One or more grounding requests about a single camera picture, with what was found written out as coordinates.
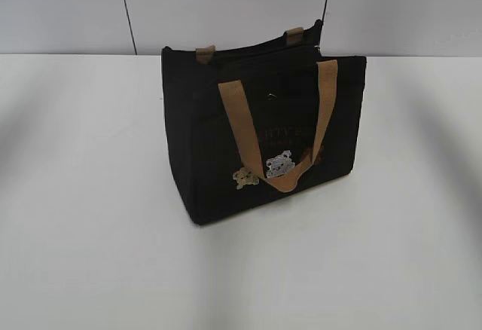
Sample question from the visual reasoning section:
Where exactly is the black canvas tote bag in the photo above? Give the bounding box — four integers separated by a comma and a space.
161, 20, 367, 225

